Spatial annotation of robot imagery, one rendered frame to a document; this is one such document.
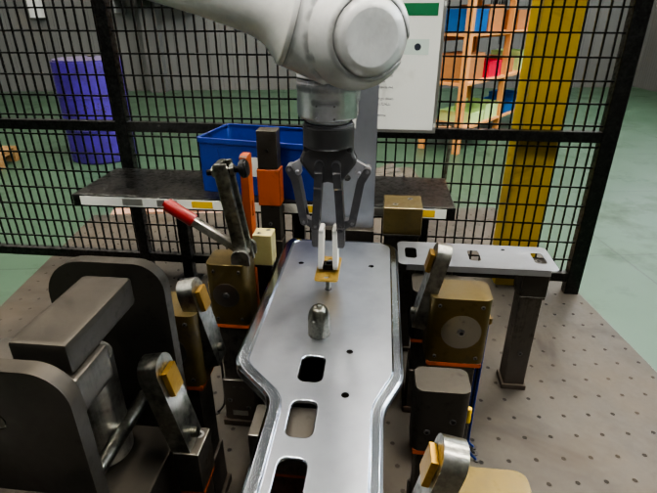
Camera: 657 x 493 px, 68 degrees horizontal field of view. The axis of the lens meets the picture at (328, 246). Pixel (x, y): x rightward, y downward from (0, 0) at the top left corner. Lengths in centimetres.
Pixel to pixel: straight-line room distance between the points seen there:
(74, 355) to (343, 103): 44
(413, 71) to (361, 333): 73
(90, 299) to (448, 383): 43
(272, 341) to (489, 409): 53
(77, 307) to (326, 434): 29
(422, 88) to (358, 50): 80
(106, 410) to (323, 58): 41
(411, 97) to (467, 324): 67
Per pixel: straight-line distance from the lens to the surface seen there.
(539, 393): 115
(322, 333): 70
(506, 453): 101
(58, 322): 47
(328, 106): 68
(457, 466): 44
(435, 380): 67
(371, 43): 48
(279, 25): 52
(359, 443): 57
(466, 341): 78
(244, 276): 81
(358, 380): 64
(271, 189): 107
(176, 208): 81
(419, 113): 127
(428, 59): 125
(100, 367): 47
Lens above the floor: 142
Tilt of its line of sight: 26 degrees down
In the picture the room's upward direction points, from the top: straight up
